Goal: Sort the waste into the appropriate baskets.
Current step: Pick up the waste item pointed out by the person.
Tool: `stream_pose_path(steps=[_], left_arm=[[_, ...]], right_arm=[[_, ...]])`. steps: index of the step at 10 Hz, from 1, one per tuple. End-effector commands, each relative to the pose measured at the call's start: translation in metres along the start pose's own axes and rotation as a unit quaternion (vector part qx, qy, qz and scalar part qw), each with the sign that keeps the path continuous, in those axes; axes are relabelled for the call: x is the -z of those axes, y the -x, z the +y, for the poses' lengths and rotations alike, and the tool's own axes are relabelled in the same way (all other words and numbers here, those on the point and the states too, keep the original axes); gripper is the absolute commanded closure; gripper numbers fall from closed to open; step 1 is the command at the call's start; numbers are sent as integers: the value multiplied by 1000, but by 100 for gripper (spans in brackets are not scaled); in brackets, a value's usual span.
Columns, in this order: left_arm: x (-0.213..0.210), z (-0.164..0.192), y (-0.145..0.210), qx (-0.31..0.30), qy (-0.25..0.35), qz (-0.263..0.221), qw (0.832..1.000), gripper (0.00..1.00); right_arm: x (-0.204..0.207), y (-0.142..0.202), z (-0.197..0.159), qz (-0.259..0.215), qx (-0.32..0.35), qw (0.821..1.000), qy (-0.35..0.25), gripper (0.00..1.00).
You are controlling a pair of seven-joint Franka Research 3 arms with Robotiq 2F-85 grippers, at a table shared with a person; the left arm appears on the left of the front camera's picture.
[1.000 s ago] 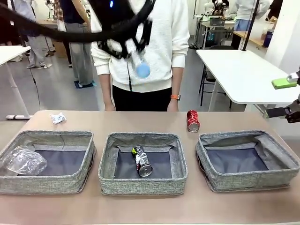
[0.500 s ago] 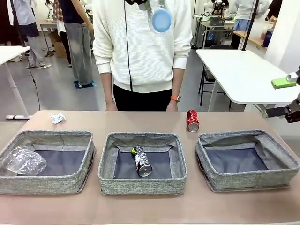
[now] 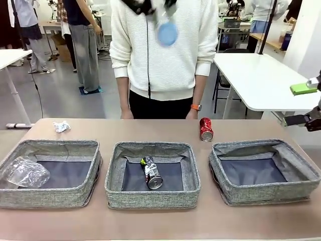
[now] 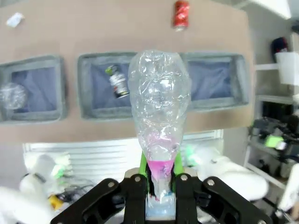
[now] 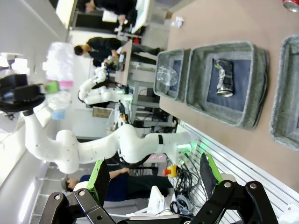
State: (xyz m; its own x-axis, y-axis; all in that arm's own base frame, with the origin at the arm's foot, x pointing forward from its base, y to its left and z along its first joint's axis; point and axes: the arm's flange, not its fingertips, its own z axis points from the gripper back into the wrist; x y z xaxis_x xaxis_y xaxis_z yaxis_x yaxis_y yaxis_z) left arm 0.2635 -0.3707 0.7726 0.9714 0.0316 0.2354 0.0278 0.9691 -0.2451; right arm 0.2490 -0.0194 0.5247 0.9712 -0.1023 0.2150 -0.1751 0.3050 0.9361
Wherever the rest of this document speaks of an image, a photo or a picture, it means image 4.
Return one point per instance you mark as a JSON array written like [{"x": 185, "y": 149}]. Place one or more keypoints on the grey fabric basket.
[
  {"x": 105, "y": 112},
  {"x": 61, "y": 93},
  {"x": 215, "y": 102}
]

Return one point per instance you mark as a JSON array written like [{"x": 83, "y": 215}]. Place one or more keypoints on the crushed red drink can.
[{"x": 181, "y": 15}]

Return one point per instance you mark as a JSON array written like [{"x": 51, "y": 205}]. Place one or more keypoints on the crushed clear plastic bottle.
[{"x": 12, "y": 95}]

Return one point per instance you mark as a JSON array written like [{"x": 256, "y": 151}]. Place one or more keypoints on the white plastic container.
[{"x": 288, "y": 67}]

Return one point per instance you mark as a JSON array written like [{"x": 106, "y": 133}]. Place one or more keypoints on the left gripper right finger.
[{"x": 219, "y": 198}]

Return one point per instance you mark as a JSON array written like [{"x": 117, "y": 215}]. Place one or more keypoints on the crushed black drink can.
[{"x": 118, "y": 82}]

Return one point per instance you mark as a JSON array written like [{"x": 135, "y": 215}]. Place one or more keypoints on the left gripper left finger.
[{"x": 98, "y": 198}]

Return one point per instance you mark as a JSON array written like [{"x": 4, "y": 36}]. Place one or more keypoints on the white slatted metal panel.
[{"x": 93, "y": 154}]

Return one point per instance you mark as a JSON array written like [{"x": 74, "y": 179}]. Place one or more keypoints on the white paper ball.
[{"x": 15, "y": 20}]

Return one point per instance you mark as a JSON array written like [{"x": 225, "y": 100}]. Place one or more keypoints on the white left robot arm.
[{"x": 14, "y": 205}]

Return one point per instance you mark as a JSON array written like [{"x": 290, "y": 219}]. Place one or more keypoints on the plastic bottle with pink label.
[{"x": 158, "y": 93}]

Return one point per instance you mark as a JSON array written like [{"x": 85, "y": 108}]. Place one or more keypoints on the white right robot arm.
[{"x": 233, "y": 177}]

